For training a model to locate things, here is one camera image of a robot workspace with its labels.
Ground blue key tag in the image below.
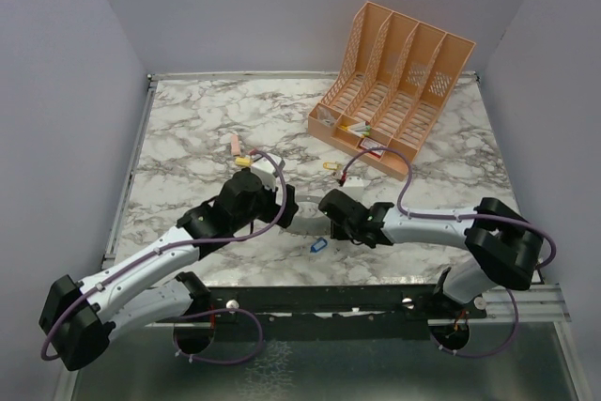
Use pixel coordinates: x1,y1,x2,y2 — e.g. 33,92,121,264
310,238,328,254

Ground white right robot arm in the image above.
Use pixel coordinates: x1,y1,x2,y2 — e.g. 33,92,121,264
318,190,543,317

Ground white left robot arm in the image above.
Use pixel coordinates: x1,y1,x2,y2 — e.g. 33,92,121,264
39,169,299,371

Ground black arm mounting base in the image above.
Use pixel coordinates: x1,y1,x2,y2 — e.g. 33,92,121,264
185,283,486,341

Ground yellow capped pink tube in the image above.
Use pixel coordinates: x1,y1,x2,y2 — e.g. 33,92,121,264
234,157,253,168

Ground yellow key tag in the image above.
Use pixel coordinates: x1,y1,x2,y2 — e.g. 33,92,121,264
323,162,341,171

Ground pink eraser stick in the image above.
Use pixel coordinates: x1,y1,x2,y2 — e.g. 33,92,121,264
230,134,241,157

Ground red white small box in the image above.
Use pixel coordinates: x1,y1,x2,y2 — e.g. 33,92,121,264
358,137,386,159

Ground coloured markers in organizer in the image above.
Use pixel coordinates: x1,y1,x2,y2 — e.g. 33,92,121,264
340,121,371,138

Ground clear plastic bag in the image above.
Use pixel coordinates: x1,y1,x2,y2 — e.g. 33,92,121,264
316,104,337,127

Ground peach plastic file organizer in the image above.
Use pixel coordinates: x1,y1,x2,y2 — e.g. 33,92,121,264
308,2,475,179

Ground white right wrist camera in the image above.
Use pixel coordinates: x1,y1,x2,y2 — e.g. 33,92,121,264
339,177,365,198

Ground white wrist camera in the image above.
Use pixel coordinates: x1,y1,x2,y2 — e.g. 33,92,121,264
250,156,278,190
339,177,365,198

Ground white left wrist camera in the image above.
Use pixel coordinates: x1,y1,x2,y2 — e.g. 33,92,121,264
250,156,278,190

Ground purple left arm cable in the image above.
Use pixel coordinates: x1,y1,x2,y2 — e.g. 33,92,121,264
40,149,288,365

